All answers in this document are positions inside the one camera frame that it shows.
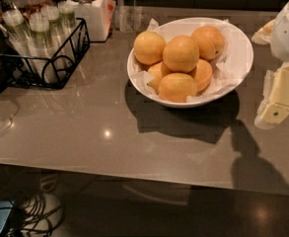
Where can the white round floor base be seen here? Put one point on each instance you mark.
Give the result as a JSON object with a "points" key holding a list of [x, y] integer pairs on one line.
{"points": [[43, 213]]}

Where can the white ceramic bowl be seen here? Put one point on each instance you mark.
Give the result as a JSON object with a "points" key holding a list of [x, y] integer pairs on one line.
{"points": [[189, 62]]}

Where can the white lidded glass jar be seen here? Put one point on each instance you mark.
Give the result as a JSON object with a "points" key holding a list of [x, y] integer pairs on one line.
{"points": [[97, 14]]}

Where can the black wire rack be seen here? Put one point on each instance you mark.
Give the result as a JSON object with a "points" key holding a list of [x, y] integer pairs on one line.
{"points": [[75, 46]]}

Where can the clear plastic cup stack left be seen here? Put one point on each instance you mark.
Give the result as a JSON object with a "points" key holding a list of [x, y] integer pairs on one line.
{"points": [[20, 36]]}

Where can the clear plastic cup stack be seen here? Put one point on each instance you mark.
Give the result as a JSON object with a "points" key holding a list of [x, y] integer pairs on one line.
{"points": [[54, 37], [20, 36], [67, 15], [42, 48]]}

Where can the white paper bowl liner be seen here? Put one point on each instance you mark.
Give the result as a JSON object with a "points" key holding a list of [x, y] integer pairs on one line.
{"points": [[230, 68]]}

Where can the orange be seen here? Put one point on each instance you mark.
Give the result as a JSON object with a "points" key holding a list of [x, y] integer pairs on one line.
{"points": [[148, 47], [176, 87], [159, 71], [202, 74], [210, 42], [181, 54]]}

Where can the clear acrylic stand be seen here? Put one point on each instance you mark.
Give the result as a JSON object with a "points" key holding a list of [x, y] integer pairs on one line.
{"points": [[130, 17]]}

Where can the clear plastic cup stack right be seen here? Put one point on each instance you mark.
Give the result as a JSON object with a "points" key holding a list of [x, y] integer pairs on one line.
{"points": [[54, 37]]}

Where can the clear plastic cup stack back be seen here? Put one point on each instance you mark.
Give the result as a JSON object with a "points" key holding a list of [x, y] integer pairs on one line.
{"points": [[67, 15]]}

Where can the clear plastic cup stack middle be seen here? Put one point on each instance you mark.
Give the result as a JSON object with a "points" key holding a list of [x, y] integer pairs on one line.
{"points": [[42, 48]]}

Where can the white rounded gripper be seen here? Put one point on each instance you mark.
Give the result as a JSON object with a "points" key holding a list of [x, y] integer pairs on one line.
{"points": [[288, 34]]}

